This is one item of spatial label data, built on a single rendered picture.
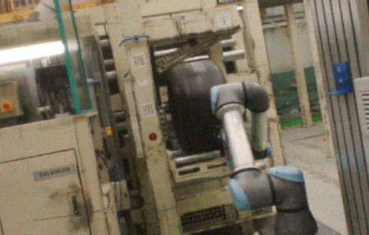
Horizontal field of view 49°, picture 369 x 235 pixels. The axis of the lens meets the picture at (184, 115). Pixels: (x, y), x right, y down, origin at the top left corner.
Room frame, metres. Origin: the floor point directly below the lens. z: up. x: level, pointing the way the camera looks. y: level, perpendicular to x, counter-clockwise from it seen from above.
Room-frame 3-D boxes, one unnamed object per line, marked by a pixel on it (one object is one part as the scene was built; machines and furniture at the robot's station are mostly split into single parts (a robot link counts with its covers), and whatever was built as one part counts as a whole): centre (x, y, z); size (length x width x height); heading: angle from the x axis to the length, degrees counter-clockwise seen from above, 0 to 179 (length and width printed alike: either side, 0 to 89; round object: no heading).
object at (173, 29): (2.77, -0.12, 1.71); 0.61 x 0.25 x 0.15; 98
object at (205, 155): (2.32, -0.06, 0.90); 0.35 x 0.05 x 0.05; 98
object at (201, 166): (2.32, -0.05, 0.84); 0.36 x 0.09 x 0.06; 98
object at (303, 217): (1.42, -0.32, 0.77); 0.15 x 0.15 x 0.10
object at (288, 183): (1.42, -0.31, 0.88); 0.13 x 0.12 x 0.14; 89
